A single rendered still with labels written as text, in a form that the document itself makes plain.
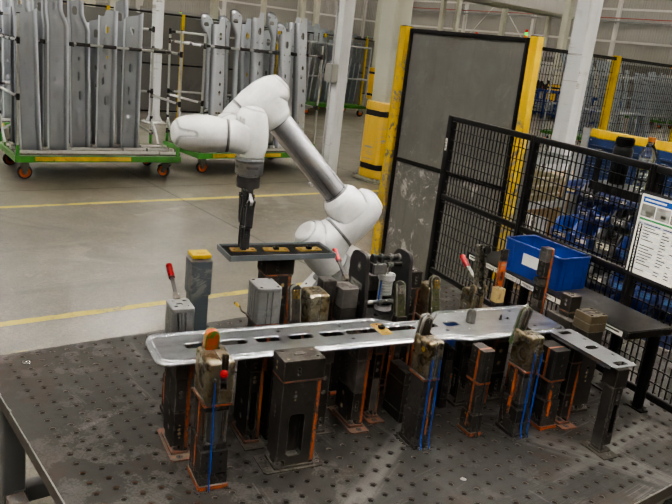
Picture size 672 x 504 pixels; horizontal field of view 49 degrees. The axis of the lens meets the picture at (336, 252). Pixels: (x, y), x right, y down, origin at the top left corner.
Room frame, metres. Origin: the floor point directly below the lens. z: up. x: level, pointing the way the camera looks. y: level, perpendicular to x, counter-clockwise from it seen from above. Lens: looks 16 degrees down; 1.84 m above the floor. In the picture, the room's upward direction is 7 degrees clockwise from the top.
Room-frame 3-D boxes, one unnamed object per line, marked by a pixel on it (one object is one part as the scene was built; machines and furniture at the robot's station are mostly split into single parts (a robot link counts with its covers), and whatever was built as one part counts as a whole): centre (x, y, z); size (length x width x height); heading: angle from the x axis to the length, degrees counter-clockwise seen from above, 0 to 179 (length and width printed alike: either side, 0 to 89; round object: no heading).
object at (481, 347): (2.09, -0.49, 0.84); 0.11 x 0.08 x 0.29; 28
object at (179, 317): (1.99, 0.43, 0.88); 0.11 x 0.10 x 0.36; 28
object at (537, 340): (2.12, -0.62, 0.87); 0.12 x 0.09 x 0.35; 28
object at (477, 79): (5.06, -0.70, 1.00); 1.34 x 0.14 x 2.00; 39
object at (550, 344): (2.20, -0.73, 0.84); 0.11 x 0.10 x 0.28; 28
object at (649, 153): (2.72, -1.10, 1.53); 0.06 x 0.06 x 0.20
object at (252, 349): (2.10, -0.15, 1.00); 1.38 x 0.22 x 0.02; 118
